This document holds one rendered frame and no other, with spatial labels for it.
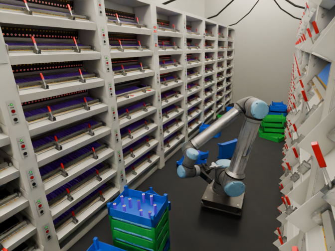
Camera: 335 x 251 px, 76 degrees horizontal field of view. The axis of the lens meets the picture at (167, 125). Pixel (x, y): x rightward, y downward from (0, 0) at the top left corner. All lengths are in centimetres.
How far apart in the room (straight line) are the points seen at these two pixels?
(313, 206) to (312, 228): 6
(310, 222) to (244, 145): 104
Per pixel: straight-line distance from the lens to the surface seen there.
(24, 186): 145
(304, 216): 61
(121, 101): 184
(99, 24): 171
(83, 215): 184
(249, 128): 157
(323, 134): 52
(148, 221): 128
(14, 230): 159
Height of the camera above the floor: 129
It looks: 19 degrees down
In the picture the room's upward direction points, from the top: 3 degrees counter-clockwise
